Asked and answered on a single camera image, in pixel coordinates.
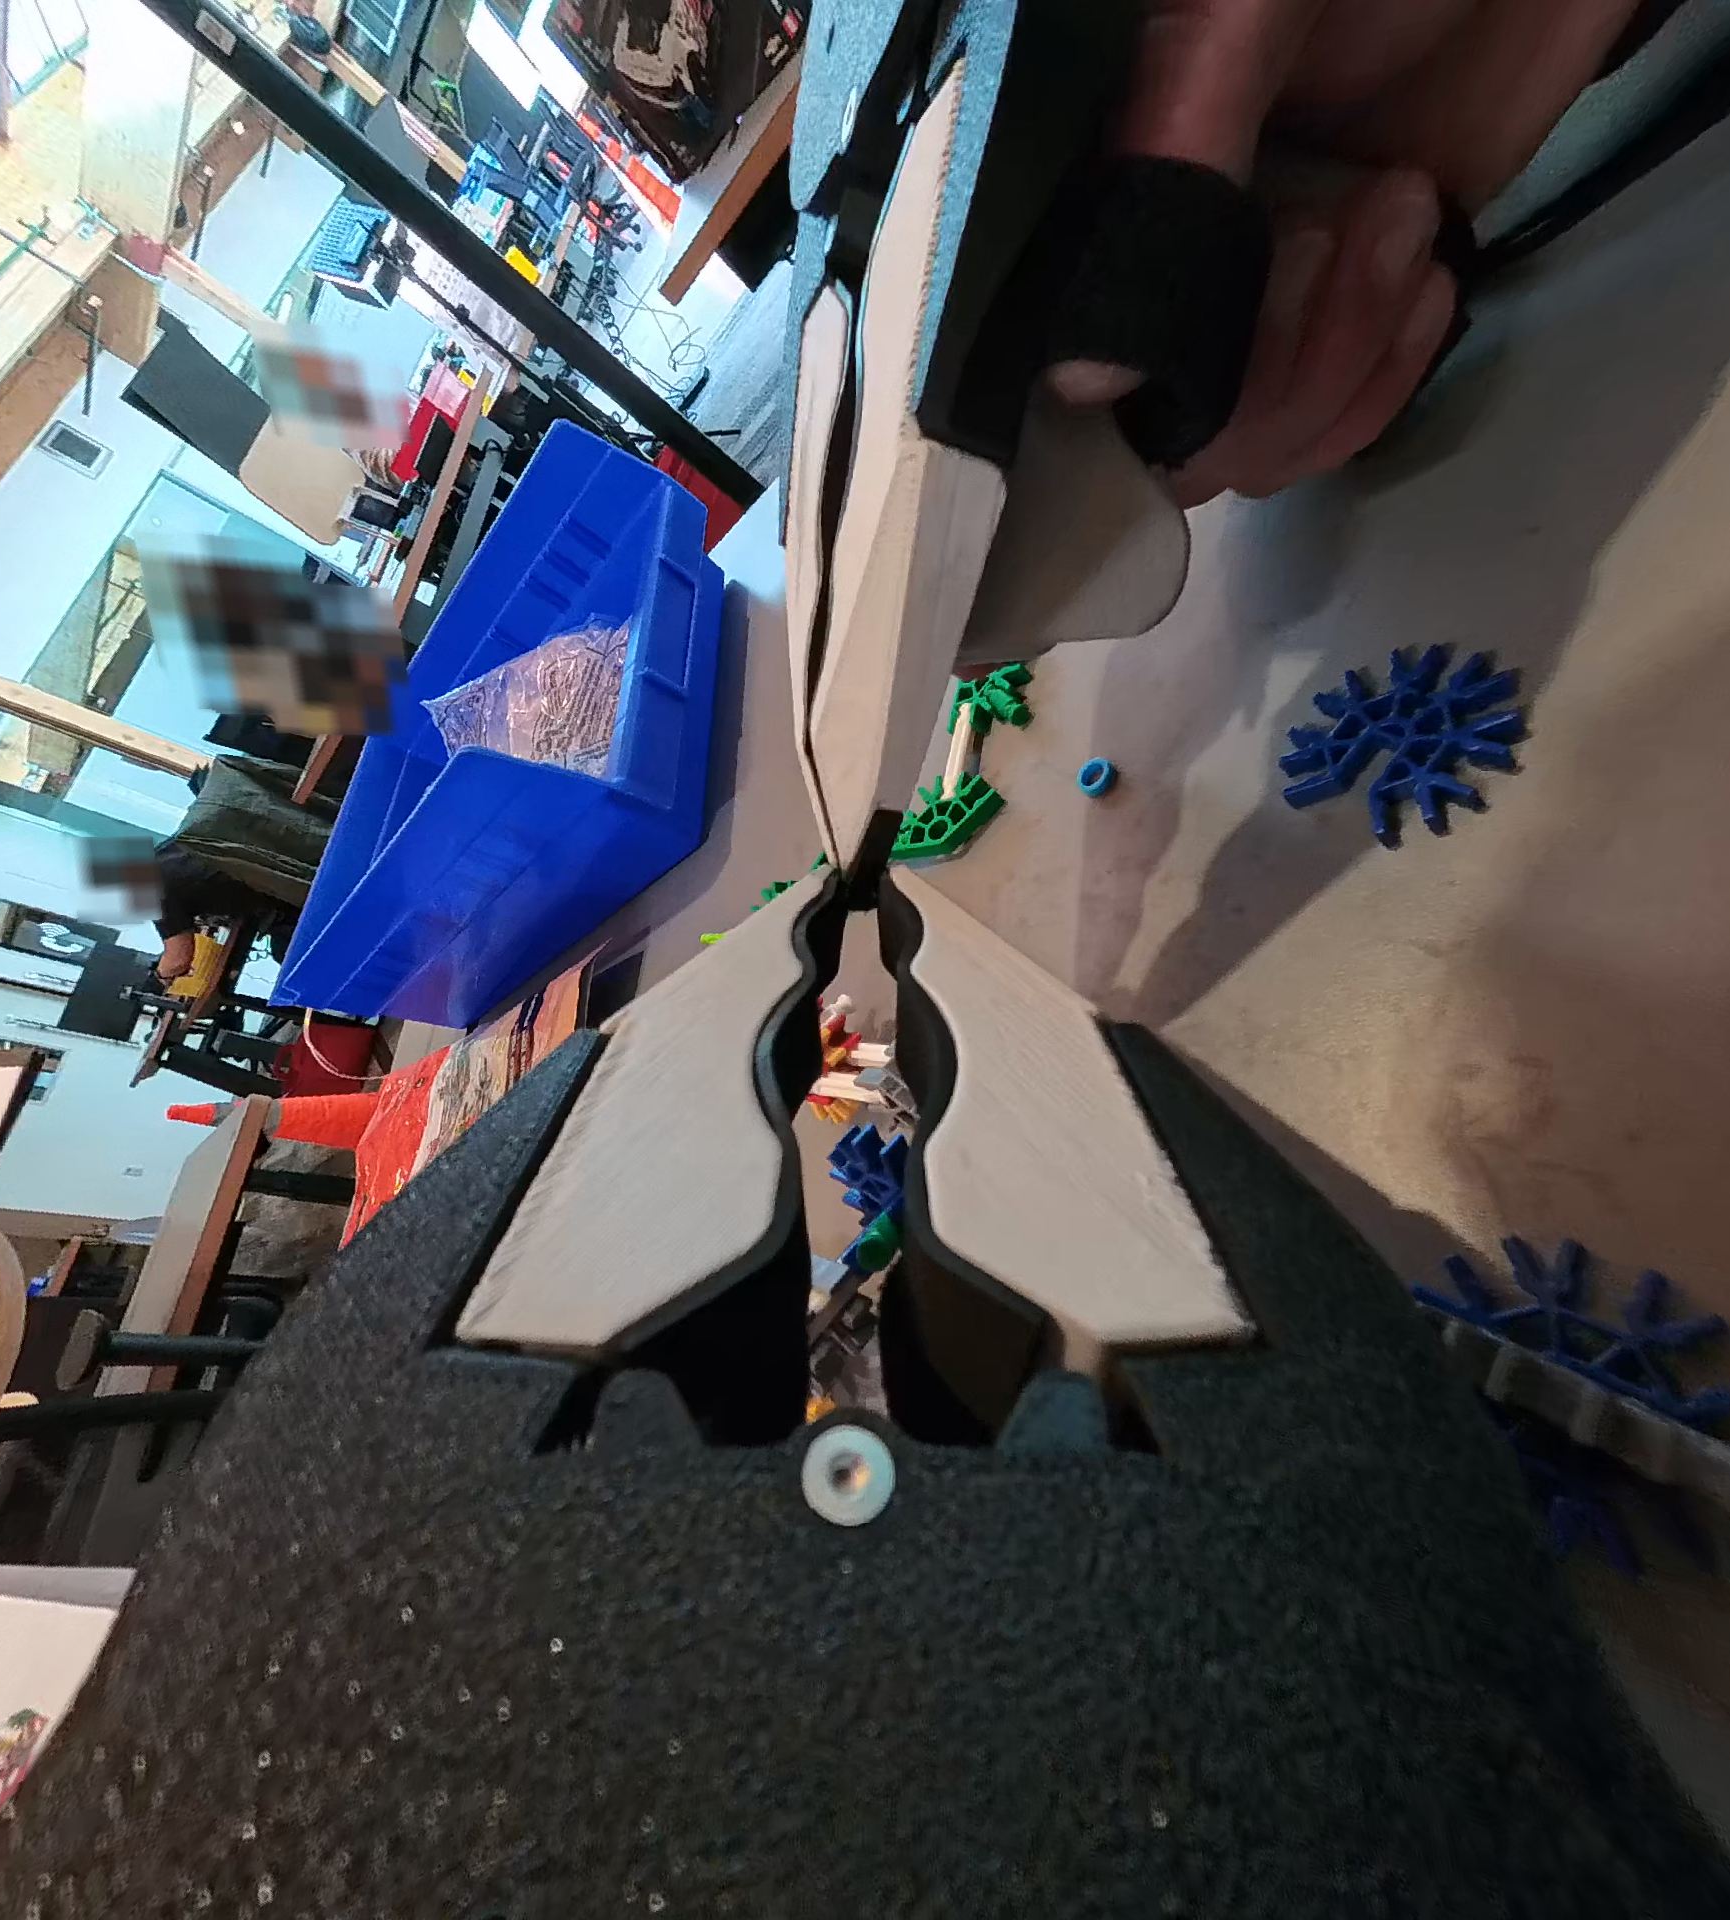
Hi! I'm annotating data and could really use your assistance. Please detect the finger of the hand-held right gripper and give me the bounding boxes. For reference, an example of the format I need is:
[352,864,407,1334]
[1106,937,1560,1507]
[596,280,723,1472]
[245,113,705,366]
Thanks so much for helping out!
[778,276,865,873]
[804,60,1009,876]

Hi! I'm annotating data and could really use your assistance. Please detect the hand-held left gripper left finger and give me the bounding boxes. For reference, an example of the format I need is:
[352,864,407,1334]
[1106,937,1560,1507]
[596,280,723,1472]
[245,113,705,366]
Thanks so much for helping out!
[454,866,845,1358]

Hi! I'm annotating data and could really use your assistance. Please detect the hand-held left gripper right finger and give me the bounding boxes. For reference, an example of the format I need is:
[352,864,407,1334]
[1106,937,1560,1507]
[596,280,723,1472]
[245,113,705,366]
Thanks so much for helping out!
[876,871,1257,1377]

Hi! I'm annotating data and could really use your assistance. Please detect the multicoloured construction toy model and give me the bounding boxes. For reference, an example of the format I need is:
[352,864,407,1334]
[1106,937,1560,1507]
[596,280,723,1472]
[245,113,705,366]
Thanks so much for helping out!
[803,991,927,1422]

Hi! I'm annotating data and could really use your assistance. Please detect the green toy connector chain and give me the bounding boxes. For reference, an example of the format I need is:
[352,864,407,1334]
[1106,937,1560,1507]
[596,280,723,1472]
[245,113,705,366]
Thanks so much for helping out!
[699,658,1036,947]

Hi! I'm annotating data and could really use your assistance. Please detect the person's right forearm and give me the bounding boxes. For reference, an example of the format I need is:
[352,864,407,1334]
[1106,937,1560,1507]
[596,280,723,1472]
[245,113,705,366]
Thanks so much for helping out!
[1465,0,1730,263]

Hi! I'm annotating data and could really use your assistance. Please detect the person's right hand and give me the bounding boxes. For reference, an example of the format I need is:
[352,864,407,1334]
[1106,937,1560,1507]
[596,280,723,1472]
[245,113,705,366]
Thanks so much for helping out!
[1049,0,1649,508]

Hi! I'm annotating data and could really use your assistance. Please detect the orange toy package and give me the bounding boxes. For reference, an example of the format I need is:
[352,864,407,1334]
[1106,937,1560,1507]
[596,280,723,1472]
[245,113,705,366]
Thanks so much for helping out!
[336,958,605,1292]

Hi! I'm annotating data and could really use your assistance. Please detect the clear plastic bag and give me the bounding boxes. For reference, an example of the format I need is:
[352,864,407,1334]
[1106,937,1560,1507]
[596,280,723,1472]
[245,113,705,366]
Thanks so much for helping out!
[419,615,632,783]

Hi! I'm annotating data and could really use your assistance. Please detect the orange traffic cone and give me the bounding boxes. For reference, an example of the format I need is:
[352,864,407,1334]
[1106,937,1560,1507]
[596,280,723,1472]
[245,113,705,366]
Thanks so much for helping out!
[166,1087,381,1152]

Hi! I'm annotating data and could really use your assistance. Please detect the blue storage bin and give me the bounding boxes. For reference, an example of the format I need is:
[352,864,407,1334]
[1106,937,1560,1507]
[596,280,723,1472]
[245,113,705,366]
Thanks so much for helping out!
[268,418,728,1034]

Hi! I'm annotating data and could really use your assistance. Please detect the black metal pole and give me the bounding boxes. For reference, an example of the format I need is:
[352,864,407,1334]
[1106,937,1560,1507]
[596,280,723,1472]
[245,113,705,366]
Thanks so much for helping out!
[134,0,766,499]

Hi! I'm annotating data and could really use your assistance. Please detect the black toy box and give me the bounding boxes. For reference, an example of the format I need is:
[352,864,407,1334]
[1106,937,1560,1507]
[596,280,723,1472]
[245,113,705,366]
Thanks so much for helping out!
[542,0,816,186]

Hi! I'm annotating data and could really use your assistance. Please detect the grey side table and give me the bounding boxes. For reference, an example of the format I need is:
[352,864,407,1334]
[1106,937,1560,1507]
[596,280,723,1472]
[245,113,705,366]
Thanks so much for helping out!
[143,1092,277,1390]

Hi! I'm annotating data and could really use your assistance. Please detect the blue snowflake connector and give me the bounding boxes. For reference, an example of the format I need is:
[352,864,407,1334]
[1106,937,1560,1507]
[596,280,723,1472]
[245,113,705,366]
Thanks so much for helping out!
[1274,643,1532,852]

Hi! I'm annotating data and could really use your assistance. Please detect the blue and grey snowflake connectors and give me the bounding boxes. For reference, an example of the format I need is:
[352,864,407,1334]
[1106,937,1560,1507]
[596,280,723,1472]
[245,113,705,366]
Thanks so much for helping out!
[1410,1230,1730,1578]

